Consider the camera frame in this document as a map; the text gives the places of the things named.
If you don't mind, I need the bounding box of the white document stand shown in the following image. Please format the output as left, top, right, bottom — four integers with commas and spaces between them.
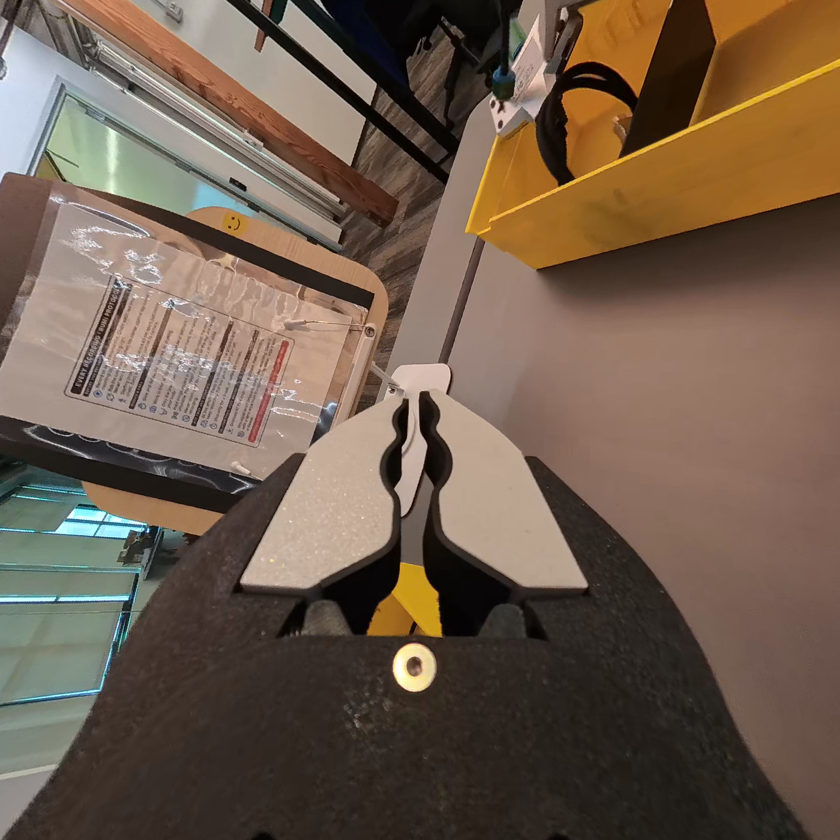
230, 315, 455, 519

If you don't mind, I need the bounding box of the black cable teal plug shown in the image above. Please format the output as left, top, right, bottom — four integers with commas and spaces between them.
491, 0, 516, 101

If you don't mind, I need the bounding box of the black metal railing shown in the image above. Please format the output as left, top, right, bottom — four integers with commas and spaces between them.
226, 0, 460, 186

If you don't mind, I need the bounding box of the wooden beam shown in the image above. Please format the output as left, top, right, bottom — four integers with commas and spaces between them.
56, 0, 400, 229

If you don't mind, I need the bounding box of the laminated instruction sheet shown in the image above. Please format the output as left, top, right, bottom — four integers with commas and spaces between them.
0, 190, 358, 490

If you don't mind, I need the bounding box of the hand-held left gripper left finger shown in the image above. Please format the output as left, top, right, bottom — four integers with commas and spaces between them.
238, 399, 410, 636

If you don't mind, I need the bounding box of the black bin divider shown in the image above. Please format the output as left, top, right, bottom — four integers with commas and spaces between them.
620, 0, 723, 158

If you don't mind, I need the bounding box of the black backing board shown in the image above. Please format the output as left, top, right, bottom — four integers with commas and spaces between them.
0, 172, 375, 516

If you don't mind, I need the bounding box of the yellow plastic bin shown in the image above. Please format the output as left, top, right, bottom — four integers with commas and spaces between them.
366, 563, 441, 637
465, 0, 840, 271

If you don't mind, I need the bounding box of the plain black braided cable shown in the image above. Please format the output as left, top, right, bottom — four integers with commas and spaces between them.
535, 61, 641, 186

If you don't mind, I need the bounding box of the large framed window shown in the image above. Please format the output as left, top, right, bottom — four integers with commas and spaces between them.
0, 459, 165, 708

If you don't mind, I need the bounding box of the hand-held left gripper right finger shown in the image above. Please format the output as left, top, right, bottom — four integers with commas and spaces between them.
419, 389, 589, 637

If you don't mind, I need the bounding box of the white adapter block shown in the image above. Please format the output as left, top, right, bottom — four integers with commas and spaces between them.
489, 10, 575, 137

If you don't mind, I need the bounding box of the silver sliding door rail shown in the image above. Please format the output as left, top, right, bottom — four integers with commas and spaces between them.
62, 16, 347, 245

